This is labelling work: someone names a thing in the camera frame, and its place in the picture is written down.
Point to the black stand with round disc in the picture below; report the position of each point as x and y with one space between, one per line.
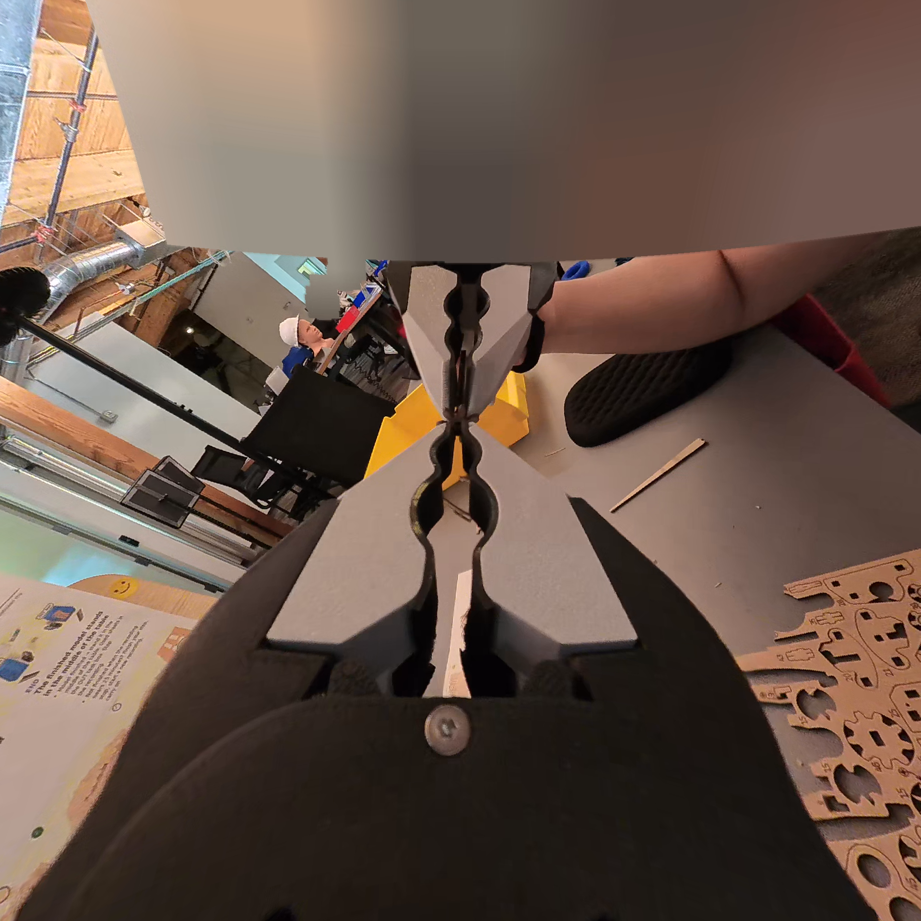
21 295

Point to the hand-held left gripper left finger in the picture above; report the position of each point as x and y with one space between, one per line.
360 561

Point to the yellow plastic bin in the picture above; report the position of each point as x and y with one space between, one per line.
403 432

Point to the metal duct column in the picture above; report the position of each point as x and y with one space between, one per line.
18 108

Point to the round wooden board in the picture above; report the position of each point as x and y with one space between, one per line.
173 596

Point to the red plastic bin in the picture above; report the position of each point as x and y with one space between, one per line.
827 338

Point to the laser-cut wooden parts sheet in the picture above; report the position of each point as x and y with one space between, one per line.
777 665

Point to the black fabric chair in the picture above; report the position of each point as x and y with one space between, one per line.
316 424

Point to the printed instruction sheet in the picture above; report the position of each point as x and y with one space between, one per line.
57 719

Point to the black padded wrist rest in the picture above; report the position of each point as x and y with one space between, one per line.
640 392

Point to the rectangular metal air duct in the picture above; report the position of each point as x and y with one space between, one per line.
140 234

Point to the yellow smiley sticker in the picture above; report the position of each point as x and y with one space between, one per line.
124 586

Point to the person's right forearm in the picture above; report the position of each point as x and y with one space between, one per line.
647 302

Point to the mannequin in white hard hat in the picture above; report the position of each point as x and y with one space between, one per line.
295 334

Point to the small wooden model part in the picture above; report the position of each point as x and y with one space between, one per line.
457 415

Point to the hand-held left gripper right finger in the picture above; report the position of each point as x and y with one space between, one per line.
547 561

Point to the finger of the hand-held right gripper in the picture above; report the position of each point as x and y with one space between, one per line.
424 324
507 316

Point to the thin wooden stick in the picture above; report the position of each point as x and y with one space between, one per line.
658 475

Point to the small black chair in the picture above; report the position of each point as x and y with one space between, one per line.
230 471

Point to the wooden beam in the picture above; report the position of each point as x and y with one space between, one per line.
57 417

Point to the round metal air duct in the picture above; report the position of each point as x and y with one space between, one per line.
93 263

